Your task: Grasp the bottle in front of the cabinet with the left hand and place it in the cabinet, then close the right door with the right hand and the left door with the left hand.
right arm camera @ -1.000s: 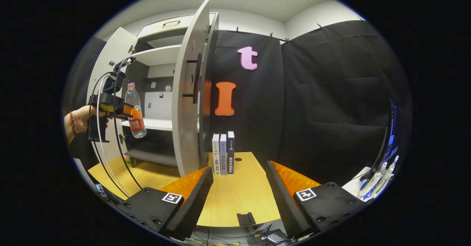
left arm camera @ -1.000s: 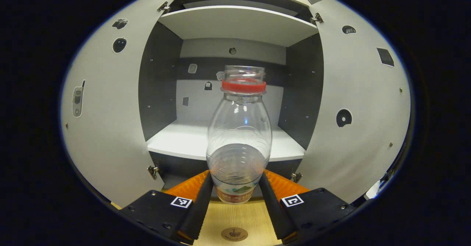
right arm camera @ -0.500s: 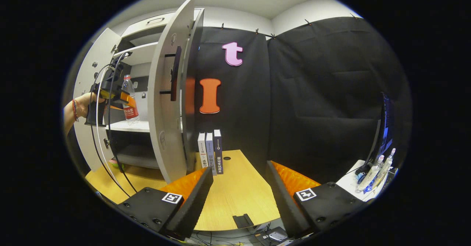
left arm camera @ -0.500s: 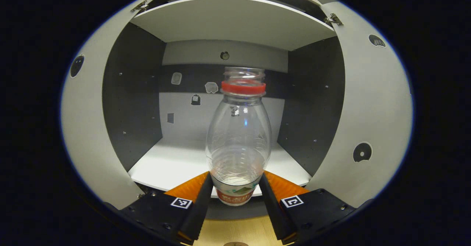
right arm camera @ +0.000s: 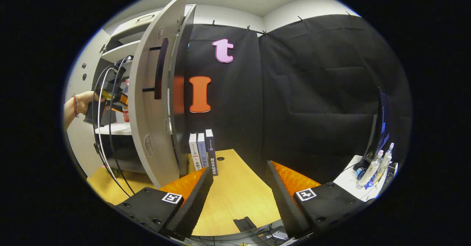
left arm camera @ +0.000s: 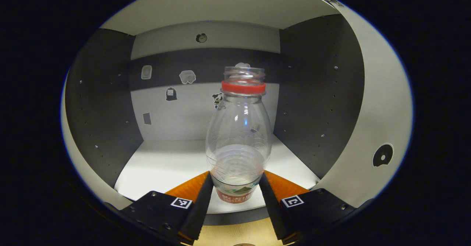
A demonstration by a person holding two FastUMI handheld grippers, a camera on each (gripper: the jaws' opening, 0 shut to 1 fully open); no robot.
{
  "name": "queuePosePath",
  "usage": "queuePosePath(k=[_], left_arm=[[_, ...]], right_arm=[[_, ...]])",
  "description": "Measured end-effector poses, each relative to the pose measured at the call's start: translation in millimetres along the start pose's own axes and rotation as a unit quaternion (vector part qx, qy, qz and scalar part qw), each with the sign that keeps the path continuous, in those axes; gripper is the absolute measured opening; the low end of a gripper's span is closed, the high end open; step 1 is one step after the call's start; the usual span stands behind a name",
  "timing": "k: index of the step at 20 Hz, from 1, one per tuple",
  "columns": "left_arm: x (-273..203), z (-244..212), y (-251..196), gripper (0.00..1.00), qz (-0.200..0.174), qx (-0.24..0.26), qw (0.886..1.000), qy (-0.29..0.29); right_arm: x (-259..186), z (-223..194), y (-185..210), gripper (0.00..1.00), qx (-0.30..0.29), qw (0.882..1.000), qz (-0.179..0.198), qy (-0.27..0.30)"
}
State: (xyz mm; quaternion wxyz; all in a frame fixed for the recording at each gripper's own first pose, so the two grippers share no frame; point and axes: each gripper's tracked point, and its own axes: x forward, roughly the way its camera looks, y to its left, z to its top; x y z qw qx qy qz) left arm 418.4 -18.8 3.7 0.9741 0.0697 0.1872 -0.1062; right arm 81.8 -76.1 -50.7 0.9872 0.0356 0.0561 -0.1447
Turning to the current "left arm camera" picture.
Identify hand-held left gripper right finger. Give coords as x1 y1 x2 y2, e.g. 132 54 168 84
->
258 170 357 245

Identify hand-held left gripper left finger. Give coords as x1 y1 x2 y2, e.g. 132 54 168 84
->
118 171 215 246

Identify clear plastic bottle red label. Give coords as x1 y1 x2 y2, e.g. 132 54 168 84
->
205 66 273 204

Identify white cabinet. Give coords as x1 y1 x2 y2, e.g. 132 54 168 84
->
61 0 365 226

